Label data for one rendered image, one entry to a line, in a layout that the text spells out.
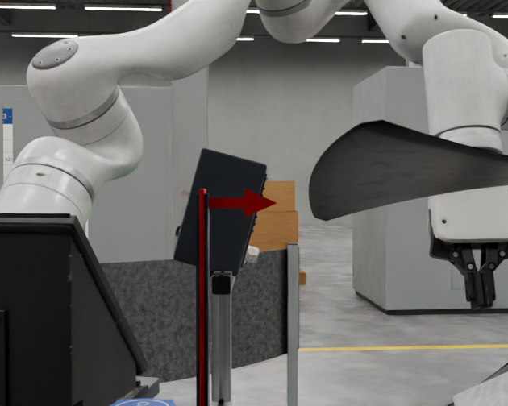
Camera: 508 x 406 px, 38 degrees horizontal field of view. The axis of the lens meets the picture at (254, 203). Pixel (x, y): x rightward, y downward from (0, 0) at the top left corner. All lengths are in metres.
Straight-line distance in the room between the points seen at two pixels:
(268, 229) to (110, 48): 7.69
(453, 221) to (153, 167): 5.84
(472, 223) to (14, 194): 0.56
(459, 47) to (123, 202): 5.84
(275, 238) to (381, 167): 8.18
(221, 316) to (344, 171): 0.61
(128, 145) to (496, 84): 0.54
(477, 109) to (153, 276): 1.66
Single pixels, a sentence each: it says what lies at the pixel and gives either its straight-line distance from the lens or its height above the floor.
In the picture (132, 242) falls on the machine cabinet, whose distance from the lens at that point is 6.67.
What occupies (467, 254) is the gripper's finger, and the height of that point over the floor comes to 1.12.
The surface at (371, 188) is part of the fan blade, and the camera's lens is 0.65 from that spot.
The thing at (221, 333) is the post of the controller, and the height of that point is 0.96.
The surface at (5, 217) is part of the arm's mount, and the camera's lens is 0.79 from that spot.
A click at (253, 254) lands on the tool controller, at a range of 1.24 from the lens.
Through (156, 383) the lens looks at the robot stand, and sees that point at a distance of 1.04.
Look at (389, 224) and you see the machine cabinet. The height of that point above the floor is 0.83.
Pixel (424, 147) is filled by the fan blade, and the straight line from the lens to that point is 0.54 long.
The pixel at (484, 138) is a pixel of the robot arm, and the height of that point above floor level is 1.25.
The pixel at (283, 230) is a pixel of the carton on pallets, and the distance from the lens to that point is 8.77.
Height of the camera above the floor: 1.20
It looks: 1 degrees down
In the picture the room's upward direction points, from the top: straight up
